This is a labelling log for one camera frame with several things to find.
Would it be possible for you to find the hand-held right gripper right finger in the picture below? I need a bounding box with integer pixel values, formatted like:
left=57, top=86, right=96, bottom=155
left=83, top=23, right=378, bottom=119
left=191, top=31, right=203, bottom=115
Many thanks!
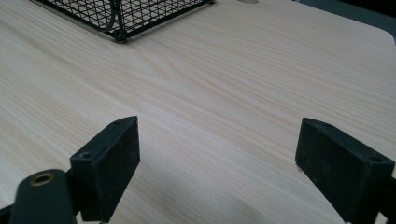
left=294, top=117, right=396, bottom=224

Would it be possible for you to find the black wire mesh basket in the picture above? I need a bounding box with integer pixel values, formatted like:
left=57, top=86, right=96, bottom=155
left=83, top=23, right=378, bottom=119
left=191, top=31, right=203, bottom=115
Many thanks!
left=31, top=0, right=216, bottom=43

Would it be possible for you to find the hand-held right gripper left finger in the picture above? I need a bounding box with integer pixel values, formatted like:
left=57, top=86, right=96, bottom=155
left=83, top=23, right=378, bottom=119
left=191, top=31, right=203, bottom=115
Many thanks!
left=69, top=115, right=141, bottom=223

